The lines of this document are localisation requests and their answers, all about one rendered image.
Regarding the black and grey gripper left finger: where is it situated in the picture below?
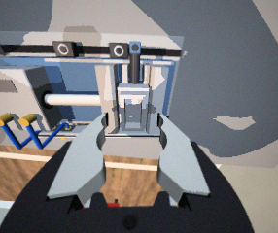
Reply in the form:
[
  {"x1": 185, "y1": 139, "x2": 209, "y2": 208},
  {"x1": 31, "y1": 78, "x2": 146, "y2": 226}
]
[{"x1": 0, "y1": 112, "x2": 108, "y2": 233}]

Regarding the grey block with rectangular pocket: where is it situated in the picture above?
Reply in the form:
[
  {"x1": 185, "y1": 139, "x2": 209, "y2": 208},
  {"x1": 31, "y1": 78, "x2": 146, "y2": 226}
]
[{"x1": 118, "y1": 83, "x2": 149, "y2": 131}]

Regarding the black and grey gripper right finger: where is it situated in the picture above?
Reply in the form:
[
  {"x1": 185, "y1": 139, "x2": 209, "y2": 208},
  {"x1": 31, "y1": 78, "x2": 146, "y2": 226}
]
[{"x1": 156, "y1": 113, "x2": 255, "y2": 233}]

